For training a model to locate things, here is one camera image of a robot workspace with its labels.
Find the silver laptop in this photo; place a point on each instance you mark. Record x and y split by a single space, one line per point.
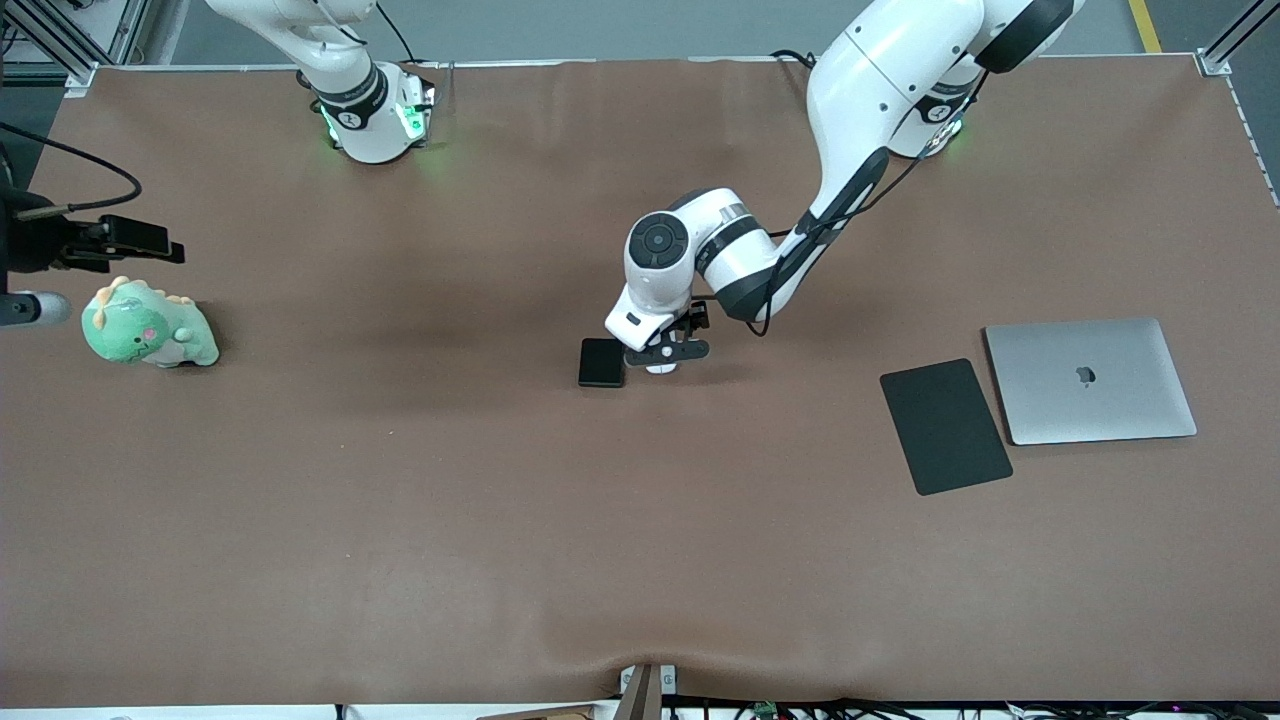
1090 385

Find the green plush dinosaur toy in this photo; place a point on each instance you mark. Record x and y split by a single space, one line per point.
140 330

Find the black mouse pad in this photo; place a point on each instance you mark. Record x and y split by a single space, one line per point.
945 425

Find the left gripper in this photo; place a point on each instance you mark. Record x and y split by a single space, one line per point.
697 318

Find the white computer mouse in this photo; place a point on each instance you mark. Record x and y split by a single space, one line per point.
662 368

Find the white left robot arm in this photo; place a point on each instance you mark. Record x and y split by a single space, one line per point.
880 70

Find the small black box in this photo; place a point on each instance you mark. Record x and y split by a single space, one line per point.
602 363

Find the green terminal connector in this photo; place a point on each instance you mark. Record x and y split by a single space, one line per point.
766 710

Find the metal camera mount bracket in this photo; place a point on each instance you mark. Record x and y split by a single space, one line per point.
645 690

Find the aluminium frame post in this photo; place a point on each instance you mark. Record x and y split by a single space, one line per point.
1235 35
40 30

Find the brown table cover mat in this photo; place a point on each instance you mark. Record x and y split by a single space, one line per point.
640 550

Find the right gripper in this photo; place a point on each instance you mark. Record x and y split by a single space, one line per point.
38 246

